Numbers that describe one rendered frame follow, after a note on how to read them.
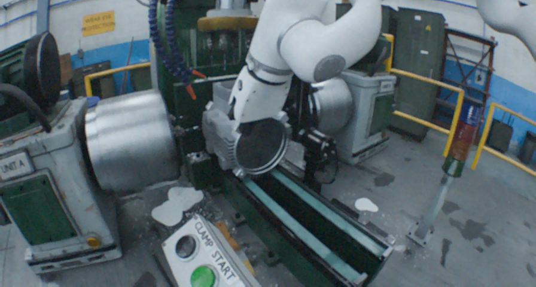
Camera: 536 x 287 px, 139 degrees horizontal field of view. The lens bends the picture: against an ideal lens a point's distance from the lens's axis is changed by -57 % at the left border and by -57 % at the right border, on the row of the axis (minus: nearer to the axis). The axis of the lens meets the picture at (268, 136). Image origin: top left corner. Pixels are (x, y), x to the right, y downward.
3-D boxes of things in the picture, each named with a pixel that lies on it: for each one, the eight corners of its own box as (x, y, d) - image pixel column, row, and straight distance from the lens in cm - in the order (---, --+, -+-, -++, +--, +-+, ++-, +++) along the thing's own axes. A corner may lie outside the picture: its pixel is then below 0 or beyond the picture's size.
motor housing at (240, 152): (204, 154, 75) (198, 97, 68) (255, 141, 82) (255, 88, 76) (231, 188, 60) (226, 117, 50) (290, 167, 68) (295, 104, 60)
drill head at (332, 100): (252, 134, 89) (252, 68, 82) (325, 115, 114) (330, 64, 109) (294, 162, 71) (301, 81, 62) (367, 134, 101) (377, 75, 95)
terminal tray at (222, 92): (212, 106, 71) (211, 83, 69) (244, 101, 75) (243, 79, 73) (229, 118, 60) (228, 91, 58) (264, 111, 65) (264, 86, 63)
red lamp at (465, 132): (451, 136, 59) (456, 118, 58) (455, 131, 64) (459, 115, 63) (471, 146, 58) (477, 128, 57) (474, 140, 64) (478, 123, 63)
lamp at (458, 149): (445, 153, 60) (451, 136, 59) (450, 147, 66) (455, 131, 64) (465, 164, 60) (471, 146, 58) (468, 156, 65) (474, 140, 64)
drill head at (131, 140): (78, 179, 83) (55, 104, 75) (176, 153, 80) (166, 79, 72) (71, 231, 63) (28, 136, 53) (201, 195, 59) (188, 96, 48)
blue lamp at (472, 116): (456, 118, 58) (460, 99, 57) (459, 115, 63) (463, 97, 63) (477, 128, 57) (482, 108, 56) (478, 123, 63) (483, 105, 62)
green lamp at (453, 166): (439, 170, 62) (445, 153, 60) (445, 162, 67) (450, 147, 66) (458, 180, 61) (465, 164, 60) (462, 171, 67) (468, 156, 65)
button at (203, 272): (195, 279, 28) (184, 275, 26) (213, 264, 27) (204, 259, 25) (206, 299, 26) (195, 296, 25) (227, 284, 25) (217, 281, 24)
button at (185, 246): (180, 249, 30) (170, 243, 29) (197, 235, 30) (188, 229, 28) (188, 266, 29) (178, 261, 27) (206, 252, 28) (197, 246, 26)
